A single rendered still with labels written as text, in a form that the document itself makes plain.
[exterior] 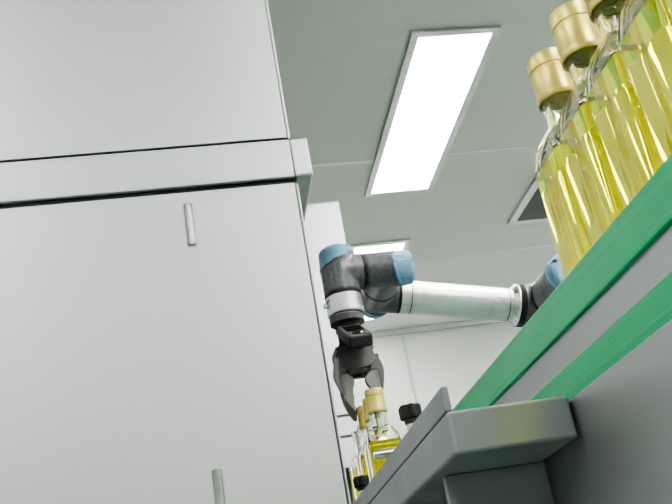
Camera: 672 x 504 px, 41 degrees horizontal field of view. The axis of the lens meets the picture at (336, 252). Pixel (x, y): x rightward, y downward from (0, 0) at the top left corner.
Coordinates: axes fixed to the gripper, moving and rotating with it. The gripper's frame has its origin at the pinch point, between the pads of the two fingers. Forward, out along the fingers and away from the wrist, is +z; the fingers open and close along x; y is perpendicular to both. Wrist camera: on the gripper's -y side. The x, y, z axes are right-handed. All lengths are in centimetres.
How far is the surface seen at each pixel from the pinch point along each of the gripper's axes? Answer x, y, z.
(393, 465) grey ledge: 16, -88, 26
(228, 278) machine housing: 27, -60, -5
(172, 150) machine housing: 32, -61, -24
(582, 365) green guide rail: 6, -108, 24
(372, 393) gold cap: 0.9, -13.3, 0.1
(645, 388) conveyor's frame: 7, -119, 29
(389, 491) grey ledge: 16, -84, 28
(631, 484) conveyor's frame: 7, -114, 34
